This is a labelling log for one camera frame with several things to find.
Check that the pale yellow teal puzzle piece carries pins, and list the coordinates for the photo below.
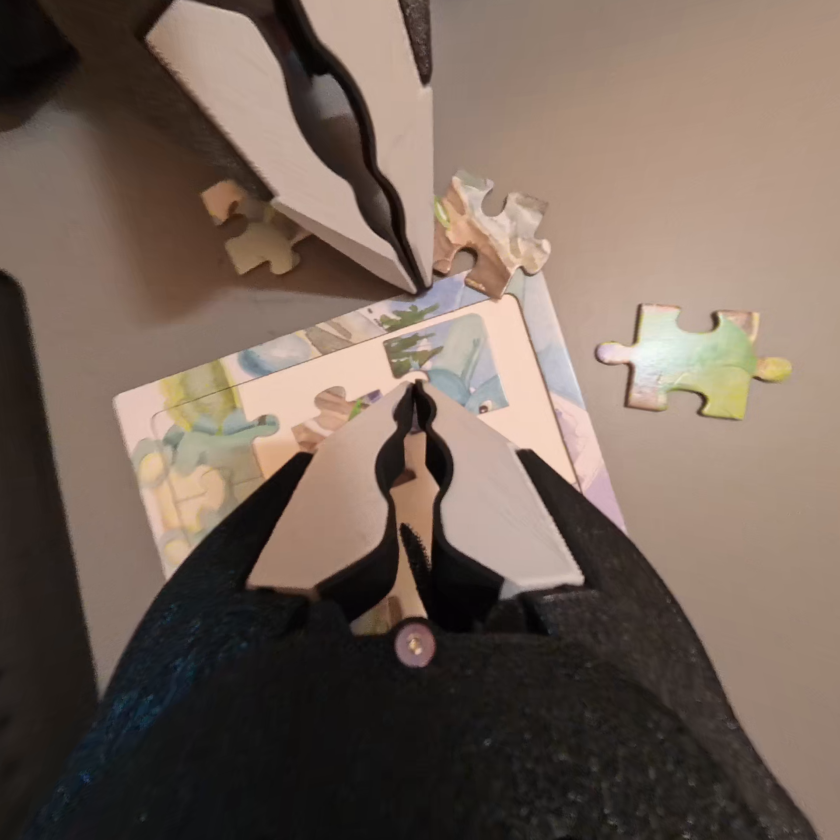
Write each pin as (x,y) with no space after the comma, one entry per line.
(262,253)

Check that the dinosaur puzzle tray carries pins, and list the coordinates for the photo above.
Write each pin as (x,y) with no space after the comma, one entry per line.
(531,394)

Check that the brown grey puzzle piece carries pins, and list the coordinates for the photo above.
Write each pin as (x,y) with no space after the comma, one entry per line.
(499,236)

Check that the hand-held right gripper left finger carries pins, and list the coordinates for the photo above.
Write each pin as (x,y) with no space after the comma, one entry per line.
(328,518)

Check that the grey desk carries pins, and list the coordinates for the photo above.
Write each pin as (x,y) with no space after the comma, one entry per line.
(656,164)

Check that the green and brown puzzle piece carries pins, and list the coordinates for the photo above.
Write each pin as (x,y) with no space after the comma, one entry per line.
(328,407)

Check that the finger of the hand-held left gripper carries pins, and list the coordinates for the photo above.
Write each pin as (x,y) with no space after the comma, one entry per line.
(249,98)
(400,131)

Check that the teal plant puzzle piece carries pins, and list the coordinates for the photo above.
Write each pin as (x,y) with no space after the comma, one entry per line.
(210,439)

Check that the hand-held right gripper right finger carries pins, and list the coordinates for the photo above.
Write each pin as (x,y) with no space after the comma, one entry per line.
(505,518)

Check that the blue tree puzzle piece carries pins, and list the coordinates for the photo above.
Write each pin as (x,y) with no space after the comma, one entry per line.
(459,354)

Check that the small green brown puzzle piece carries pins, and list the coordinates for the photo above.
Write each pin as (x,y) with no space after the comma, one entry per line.
(695,367)

